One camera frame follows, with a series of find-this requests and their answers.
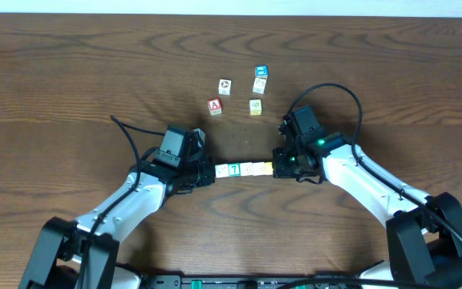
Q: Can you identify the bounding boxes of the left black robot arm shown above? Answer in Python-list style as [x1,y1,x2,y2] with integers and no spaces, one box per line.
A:
[19,154,215,288]

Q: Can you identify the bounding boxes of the plain block beside blue block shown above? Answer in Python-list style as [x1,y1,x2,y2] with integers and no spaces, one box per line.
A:
[253,78,267,94]

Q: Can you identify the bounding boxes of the yellow sided picture block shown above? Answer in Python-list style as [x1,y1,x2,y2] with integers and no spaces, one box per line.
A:
[249,100,262,116]

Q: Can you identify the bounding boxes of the plain front wooden block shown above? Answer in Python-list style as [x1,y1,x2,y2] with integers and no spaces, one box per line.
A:
[215,164,229,178]

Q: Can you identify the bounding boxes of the soccer ball picture block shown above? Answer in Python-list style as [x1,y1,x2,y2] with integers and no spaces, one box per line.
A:
[218,79,232,96]

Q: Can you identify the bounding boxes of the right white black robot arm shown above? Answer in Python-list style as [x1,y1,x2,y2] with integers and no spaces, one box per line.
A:
[274,128,462,288]

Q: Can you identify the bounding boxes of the yellow top wooden block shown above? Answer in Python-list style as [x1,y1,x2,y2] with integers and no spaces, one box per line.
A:
[264,162,274,175]

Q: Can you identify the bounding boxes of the red letter A block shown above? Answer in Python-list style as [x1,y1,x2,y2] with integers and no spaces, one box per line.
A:
[208,98,222,116]

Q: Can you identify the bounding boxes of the blue top wooden block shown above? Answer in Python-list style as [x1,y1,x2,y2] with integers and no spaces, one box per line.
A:
[254,65,269,79]

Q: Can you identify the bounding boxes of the green number 7 block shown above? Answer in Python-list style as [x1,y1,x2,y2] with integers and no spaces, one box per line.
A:
[228,163,241,177]

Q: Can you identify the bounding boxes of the gift picture wooden block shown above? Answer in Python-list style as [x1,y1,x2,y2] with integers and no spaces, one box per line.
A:
[240,162,253,177]

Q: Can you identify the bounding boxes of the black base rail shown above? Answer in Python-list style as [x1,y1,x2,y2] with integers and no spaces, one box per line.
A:
[139,272,372,289]

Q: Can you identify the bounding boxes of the blue sided wooden block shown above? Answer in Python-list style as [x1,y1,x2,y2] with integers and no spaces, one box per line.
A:
[252,162,265,176]

